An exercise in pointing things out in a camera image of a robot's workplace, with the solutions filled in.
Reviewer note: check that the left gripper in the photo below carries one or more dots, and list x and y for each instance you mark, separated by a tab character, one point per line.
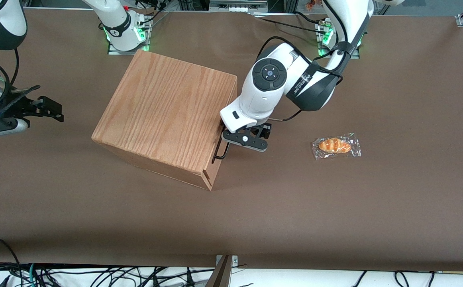
264	129

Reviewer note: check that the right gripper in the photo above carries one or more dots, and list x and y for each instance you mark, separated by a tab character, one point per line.
21	107

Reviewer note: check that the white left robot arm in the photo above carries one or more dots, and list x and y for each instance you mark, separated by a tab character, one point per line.
263	95

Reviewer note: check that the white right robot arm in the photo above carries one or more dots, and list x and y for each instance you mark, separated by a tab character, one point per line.
114	20

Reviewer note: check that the wooden drawer cabinet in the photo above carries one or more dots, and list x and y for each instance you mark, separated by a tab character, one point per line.
163	111

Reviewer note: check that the bread roll in plastic wrap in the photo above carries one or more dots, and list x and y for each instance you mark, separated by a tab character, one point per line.
335	146

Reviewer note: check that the brown table cover sheet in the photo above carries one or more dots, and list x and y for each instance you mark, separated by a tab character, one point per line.
295	219

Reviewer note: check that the grey power strip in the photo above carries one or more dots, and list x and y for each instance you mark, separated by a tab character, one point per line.
235	6

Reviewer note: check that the metal table clamp plate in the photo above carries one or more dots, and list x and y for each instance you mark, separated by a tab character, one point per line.
234	261

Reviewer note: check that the dark brown stand pole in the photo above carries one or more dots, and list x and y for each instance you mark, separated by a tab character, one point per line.
220	275

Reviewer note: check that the small orange toy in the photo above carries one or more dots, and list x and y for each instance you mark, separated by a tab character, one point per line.
310	4

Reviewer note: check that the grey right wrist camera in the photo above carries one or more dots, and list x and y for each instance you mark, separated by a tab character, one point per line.
8	128

